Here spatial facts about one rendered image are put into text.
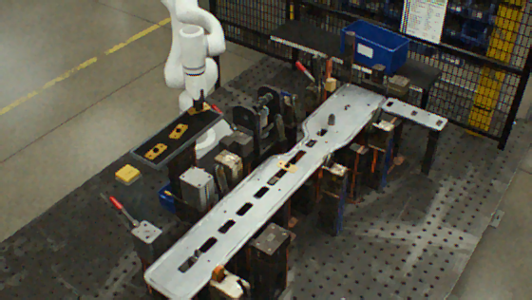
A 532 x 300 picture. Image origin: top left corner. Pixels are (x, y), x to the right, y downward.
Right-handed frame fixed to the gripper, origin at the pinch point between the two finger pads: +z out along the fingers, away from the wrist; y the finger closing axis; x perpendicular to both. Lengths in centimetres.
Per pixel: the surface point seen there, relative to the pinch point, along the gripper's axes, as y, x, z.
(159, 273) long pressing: 50, -39, 22
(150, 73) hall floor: -222, 47, 122
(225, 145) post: 13.1, 4.3, 12.7
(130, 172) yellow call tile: 17.0, -33.9, 5.7
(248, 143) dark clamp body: 14.0, 13.6, 15.0
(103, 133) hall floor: -164, -12, 122
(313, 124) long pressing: 10, 47, 22
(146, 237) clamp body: 38, -38, 16
